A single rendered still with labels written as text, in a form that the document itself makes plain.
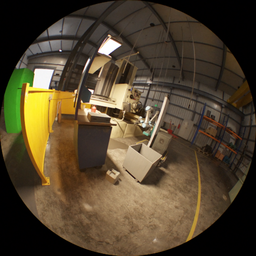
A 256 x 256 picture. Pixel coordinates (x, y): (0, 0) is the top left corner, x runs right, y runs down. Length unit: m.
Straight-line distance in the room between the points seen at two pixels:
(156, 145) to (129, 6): 8.90
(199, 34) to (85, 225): 9.00
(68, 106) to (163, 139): 4.23
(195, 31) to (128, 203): 8.67
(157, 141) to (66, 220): 2.24
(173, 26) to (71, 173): 8.82
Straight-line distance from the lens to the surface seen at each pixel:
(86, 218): 1.22
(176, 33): 7.98
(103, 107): 2.87
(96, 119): 0.89
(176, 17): 7.61
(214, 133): 8.67
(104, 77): 2.83
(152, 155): 1.64
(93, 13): 9.72
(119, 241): 1.26
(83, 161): 1.25
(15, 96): 3.08
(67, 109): 4.38
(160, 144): 1.94
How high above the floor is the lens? 1.21
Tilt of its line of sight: 16 degrees down
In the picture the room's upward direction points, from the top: 17 degrees clockwise
